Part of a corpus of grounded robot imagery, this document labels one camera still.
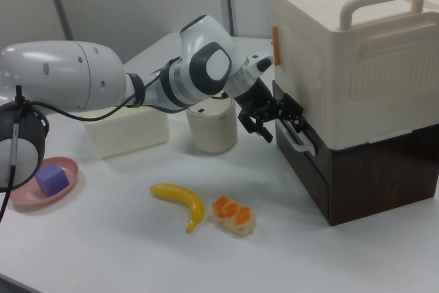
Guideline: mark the orange glazed toy bread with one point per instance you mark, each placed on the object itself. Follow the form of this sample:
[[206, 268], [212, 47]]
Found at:
[[233, 217]]

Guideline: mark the dark wooden drawer cabinet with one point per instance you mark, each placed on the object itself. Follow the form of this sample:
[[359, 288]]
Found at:
[[377, 183]]

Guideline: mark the orange latch strip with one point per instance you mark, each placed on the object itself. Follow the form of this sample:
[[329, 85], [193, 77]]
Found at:
[[276, 46]]

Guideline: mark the purple cube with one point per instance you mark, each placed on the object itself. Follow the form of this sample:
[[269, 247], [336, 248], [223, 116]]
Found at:
[[51, 179]]

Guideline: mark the small cream lidded trash can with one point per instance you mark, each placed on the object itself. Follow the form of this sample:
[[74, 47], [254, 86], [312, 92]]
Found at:
[[212, 135]]

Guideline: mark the pink plate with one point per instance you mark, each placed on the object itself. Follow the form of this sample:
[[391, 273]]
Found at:
[[68, 176]]

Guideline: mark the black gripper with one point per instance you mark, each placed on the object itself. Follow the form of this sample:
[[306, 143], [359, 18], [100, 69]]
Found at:
[[257, 99]]

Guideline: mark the white open plastic bin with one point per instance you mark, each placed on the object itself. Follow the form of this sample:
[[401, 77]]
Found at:
[[137, 138]]

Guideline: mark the yellow toy banana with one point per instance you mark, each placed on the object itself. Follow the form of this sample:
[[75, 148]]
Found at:
[[192, 204]]

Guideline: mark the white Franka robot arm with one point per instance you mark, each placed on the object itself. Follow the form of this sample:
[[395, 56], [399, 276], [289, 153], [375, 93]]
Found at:
[[68, 77]]

